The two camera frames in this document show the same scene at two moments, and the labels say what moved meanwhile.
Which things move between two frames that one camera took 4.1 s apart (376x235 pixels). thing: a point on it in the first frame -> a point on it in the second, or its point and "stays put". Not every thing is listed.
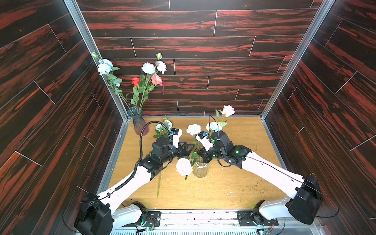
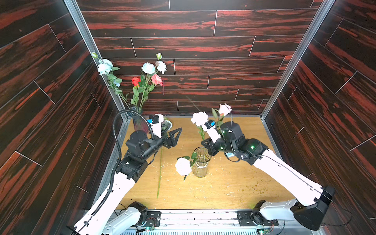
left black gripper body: [176, 152] -> [162, 141]
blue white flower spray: [162, 131] stays put
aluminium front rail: [199, 222] stays put
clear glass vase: [200, 169] stays put
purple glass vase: [136, 112] stays put
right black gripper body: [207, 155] -> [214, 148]
